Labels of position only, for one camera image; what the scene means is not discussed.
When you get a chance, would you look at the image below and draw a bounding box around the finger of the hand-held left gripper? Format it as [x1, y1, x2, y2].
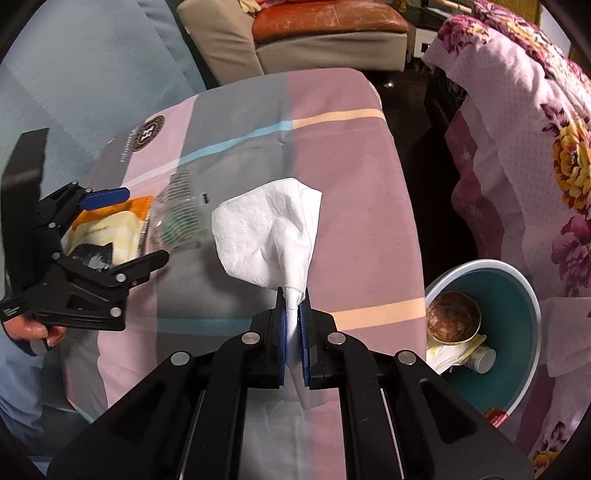
[36, 182, 131, 259]
[25, 248, 170, 332]

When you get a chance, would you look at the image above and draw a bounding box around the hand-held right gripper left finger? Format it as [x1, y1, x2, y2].
[46, 287, 286, 480]

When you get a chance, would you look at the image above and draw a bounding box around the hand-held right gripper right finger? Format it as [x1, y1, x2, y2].
[298, 295, 536, 480]

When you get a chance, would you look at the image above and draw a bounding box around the yellow white snack packet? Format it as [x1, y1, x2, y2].
[61, 196, 154, 269]

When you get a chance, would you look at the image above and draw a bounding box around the white paper tissue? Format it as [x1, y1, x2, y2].
[211, 178, 323, 410]

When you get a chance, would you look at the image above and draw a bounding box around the teal round bin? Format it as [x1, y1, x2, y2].
[424, 260, 542, 420]

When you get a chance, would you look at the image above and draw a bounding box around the person's left forearm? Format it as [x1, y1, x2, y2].
[0, 332, 68, 460]

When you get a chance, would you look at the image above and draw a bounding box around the person's left hand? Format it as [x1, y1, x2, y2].
[1, 318, 66, 349]

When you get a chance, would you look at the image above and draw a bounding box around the clear plastic wrapper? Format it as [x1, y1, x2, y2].
[147, 170, 219, 251]

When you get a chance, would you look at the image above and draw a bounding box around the light blue sofa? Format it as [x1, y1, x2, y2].
[0, 0, 222, 199]

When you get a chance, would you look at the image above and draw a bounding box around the crumpled white yellow wrapper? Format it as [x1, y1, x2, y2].
[427, 333, 488, 374]

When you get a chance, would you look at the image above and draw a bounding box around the brown round bowl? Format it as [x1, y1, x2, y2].
[425, 291, 484, 346]

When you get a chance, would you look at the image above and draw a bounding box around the pink grey striped tablecloth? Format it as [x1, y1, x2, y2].
[60, 68, 428, 480]

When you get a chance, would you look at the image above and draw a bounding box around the beige sofa with orange cushions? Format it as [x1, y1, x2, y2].
[177, 0, 410, 87]

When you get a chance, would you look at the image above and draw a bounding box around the pink floral blanket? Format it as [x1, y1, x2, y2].
[422, 0, 591, 476]

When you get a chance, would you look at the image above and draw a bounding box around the white cabinet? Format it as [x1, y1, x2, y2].
[409, 22, 446, 60]

